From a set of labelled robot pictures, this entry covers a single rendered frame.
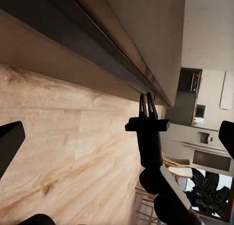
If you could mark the microwave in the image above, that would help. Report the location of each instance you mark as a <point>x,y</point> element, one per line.
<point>200,114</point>

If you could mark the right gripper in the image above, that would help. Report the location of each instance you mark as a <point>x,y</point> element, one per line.
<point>148,127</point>

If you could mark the fixed window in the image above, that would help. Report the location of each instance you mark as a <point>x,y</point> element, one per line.
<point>210,194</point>

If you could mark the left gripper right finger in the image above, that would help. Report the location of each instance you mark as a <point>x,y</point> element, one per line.
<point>226,136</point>

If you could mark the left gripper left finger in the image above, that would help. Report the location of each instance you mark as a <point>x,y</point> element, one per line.
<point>12,137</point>

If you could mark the fridge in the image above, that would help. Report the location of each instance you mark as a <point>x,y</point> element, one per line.
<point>203,148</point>

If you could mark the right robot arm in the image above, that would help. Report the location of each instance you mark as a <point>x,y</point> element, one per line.
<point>171,205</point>

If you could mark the cabinet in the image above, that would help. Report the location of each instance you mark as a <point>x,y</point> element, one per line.
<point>124,48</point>

